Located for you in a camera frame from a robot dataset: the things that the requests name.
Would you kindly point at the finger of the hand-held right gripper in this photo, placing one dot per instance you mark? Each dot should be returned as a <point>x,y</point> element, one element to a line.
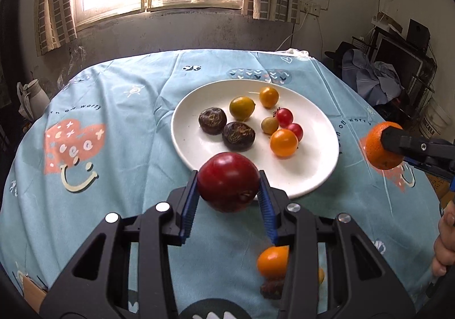
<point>408,143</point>
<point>432,169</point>

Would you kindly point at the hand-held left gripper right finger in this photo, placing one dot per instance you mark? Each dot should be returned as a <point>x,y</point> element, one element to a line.
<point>267,210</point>

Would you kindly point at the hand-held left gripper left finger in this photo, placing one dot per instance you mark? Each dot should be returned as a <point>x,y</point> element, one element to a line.
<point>190,214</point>

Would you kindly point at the mandarin orange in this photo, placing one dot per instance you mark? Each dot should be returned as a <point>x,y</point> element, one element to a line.
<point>378,148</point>

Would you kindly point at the large dark red tomato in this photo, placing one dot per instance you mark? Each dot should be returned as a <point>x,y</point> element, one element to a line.
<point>228,182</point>

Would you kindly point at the yellow-orange round tomato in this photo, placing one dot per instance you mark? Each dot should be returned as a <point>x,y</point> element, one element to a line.
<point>273,262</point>

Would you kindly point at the white oval plate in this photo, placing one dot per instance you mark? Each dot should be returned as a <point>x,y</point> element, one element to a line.
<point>312,162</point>

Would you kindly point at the orange cherry tomato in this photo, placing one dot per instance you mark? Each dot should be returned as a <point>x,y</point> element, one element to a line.
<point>284,142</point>
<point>269,97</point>

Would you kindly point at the wrinkled passion fruit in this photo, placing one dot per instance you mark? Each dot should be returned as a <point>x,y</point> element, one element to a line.
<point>212,121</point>
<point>239,136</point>

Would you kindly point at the dark brown water chestnut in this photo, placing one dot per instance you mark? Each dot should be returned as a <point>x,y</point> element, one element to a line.
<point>271,291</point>

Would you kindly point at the small yellow cherry tomato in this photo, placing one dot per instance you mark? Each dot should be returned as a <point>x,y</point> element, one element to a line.
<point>321,275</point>

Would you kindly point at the small yellow-green cherry tomato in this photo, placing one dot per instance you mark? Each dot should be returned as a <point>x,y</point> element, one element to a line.
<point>269,125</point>

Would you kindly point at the red cherry tomato with stem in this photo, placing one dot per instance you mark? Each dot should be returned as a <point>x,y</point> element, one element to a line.
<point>284,117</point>

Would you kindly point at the person's right hand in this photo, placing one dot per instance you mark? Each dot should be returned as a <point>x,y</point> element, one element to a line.
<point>444,244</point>

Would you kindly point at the white bucket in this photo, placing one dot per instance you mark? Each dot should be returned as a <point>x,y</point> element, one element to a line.
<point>436,116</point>

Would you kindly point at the pile of blue clothes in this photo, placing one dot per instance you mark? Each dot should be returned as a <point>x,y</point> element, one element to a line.
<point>373,73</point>

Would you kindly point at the black monitor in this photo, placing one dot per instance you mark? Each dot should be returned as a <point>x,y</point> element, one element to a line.
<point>401,59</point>

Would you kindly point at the light blue printed tablecloth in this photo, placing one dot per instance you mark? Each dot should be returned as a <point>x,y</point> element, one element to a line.
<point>124,148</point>

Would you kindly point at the black hat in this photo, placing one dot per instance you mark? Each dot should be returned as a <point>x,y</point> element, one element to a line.
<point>337,52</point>

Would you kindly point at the brown cardboard box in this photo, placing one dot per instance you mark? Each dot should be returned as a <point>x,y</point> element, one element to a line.
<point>32,291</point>

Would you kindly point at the white jug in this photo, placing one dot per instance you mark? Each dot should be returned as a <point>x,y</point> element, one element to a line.
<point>32,98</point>

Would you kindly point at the wall power socket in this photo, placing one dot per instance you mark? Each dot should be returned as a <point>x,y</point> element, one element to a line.
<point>311,8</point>

